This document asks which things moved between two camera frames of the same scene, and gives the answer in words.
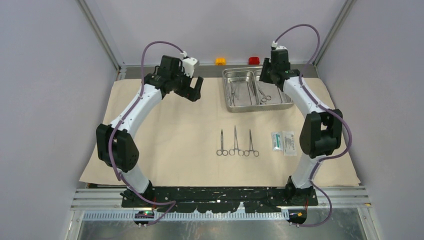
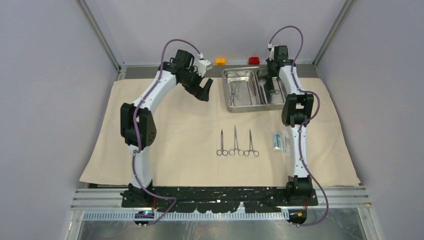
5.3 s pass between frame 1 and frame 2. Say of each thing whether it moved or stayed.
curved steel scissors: moved
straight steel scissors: stayed
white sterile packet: stayed
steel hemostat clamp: stayed
